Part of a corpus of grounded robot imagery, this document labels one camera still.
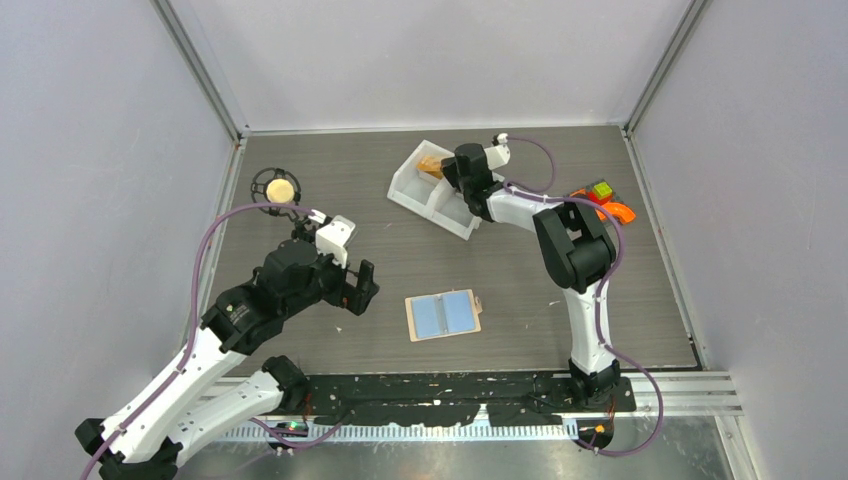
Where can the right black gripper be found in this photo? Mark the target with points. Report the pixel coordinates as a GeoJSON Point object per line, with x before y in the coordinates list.
{"type": "Point", "coordinates": [448, 167]}

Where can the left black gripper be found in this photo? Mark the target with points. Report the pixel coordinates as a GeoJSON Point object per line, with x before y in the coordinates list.
{"type": "Point", "coordinates": [346, 295]}

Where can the gold VIP credit card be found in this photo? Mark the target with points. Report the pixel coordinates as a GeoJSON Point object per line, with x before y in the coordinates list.
{"type": "Point", "coordinates": [432, 162]}

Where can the beige card holder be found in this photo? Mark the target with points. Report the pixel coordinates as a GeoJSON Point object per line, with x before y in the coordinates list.
{"type": "Point", "coordinates": [443, 315]}

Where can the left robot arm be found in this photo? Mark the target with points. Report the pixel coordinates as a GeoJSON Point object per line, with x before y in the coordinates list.
{"type": "Point", "coordinates": [168, 423]}

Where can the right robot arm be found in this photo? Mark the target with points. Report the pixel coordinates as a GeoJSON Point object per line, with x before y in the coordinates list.
{"type": "Point", "coordinates": [578, 252]}

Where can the orange card stack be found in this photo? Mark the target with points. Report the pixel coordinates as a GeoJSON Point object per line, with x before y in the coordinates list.
{"type": "Point", "coordinates": [430, 166]}

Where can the white two-compartment bin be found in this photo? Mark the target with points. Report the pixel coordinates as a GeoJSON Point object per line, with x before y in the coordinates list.
{"type": "Point", "coordinates": [431, 198]}

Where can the orange toy with blocks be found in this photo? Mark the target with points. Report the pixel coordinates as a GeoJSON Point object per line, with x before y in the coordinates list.
{"type": "Point", "coordinates": [600, 192]}

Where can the microphone on black tripod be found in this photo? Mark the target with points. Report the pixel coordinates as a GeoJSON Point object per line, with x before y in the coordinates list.
{"type": "Point", "coordinates": [279, 186]}

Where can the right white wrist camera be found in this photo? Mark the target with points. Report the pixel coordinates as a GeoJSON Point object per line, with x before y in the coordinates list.
{"type": "Point", "coordinates": [498, 153]}

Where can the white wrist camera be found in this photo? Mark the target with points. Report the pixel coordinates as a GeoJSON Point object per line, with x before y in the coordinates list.
{"type": "Point", "coordinates": [498, 153]}
{"type": "Point", "coordinates": [333, 237]}

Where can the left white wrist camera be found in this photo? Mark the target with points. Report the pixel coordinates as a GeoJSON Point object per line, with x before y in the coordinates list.
{"type": "Point", "coordinates": [333, 237]}

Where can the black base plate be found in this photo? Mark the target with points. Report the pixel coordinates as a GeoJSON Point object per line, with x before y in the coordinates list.
{"type": "Point", "coordinates": [509, 398]}

